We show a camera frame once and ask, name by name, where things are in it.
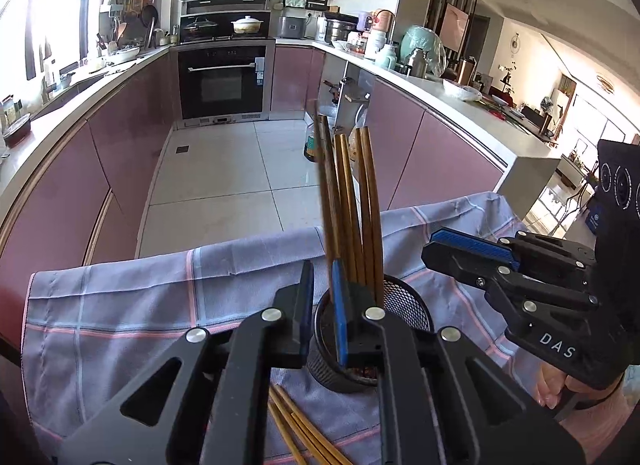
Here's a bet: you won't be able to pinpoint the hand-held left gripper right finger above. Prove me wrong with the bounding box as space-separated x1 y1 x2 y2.
330 259 587 465

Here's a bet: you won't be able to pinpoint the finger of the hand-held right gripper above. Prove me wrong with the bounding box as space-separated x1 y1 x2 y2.
430 228 598 272
421 240 601 312

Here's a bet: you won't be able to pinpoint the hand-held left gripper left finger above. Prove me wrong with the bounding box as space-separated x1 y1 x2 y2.
50 260 317 465

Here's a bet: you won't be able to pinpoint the black mesh pen holder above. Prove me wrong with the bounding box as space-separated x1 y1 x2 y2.
306 272 435 394

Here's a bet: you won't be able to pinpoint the bunch of bamboo chopsticks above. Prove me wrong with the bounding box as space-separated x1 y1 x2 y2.
267 126 386 465

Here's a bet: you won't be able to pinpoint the slender bamboo chopstick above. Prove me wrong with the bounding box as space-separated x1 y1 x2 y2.
314 114 346 271

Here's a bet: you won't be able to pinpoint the person's right hand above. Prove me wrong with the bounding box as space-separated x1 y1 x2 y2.
536 361 640 465

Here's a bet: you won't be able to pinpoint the pink kitchen base cabinets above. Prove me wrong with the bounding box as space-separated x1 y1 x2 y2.
0 45 181 341
270 42 506 211

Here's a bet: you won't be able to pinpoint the grey plaid tablecloth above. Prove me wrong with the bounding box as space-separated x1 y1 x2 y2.
22 191 556 465

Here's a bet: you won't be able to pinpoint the plastic oil bottle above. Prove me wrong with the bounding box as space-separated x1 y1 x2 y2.
303 118 321 162

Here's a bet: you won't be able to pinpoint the mint green covered appliance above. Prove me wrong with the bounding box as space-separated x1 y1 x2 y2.
400 25 446 78

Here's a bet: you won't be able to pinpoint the pale green jar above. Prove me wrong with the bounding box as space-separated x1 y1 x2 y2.
375 44 398 71

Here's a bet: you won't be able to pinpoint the white plastic bottle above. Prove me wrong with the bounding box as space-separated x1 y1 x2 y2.
364 30 388 60

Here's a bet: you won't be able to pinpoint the black integrated stove oven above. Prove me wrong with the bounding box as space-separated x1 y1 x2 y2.
172 0 277 128

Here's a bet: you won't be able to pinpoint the steel cooking pot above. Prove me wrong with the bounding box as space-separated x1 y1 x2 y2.
325 12 358 43

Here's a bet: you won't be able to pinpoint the silver rice cooker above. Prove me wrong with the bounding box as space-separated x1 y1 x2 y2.
277 16 306 39

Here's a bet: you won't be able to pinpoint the white casserole pot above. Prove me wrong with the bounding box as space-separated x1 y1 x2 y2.
231 15 264 36

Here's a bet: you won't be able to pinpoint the black lidded wok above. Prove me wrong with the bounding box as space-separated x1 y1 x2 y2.
181 16 220 41

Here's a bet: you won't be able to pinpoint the white bowl of vegetables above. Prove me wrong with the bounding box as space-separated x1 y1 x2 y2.
106 45 141 63

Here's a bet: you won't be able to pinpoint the dark red lidded container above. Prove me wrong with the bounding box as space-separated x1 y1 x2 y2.
2 114 32 147

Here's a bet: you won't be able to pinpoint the kitchen window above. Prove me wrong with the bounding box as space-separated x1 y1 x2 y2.
0 0 101 101

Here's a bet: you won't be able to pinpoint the framed wall picture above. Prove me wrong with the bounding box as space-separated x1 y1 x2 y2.
440 1 471 51

